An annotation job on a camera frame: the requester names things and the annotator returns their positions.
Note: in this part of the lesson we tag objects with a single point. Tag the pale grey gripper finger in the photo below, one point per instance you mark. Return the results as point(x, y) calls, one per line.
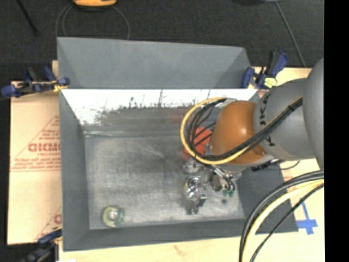
point(203, 196)
point(192, 186)

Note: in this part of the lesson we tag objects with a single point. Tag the orange-red blocky thing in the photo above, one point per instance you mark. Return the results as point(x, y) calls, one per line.
point(201, 138)

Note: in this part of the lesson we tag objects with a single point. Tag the grey metal bin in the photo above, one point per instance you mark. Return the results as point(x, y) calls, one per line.
point(136, 162)

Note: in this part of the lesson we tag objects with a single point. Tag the brown cardboard board, red print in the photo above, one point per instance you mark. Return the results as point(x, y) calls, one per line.
point(32, 190)

